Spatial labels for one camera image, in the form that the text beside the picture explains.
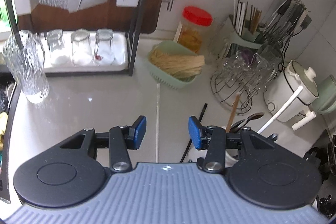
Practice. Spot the hanging kitchen utensils set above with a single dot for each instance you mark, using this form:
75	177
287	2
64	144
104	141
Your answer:
283	16

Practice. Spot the white drip tray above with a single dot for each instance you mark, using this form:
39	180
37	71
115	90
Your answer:
89	67

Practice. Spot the white electric cooker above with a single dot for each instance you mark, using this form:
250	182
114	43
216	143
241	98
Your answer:
286	87

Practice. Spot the green plastic basket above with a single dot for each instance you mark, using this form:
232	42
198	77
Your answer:
181	83

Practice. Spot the clear drinking glass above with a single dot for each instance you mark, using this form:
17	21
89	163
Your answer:
105	45
81	47
56	41

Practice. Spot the white ceramic jar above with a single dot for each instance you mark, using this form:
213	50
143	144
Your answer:
232	158

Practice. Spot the clear glass mug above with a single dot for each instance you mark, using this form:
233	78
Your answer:
267	64

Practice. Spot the white chopstick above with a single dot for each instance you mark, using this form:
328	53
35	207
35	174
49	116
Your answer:
283	109
157	119

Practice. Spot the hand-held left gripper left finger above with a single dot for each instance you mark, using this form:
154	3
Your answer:
139	132

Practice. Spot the small purple cup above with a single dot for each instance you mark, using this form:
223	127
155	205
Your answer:
246	54

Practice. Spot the wooden chopstick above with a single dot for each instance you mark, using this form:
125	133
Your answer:
233	113

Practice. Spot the glass goblet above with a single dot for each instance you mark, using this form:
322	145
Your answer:
237	61

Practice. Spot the glass pitcher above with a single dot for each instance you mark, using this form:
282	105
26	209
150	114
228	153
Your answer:
220	45

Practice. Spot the pale ceramic bowl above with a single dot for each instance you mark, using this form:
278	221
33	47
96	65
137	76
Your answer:
325	98

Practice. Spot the bunch of assorted chopsticks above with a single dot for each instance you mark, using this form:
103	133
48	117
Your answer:
246	16

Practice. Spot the tall textured glass mug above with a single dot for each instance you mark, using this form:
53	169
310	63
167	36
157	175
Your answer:
26	69

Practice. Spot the plastic jar with red lid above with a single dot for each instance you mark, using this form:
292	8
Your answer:
194	32

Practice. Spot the yellow sponge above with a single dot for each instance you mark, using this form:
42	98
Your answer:
3	121

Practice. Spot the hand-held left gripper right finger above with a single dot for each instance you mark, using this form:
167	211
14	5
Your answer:
194	133

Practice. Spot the black metal dish rack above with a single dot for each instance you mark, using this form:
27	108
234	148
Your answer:
136	29

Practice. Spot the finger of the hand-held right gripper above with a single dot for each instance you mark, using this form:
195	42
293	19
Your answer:
273	137

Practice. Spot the steel spoon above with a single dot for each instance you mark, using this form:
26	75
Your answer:
253	117

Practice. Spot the bundle of thin wooden sticks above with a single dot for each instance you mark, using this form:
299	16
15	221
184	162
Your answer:
178	64

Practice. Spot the black chopstick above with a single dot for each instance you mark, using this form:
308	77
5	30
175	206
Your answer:
195	129

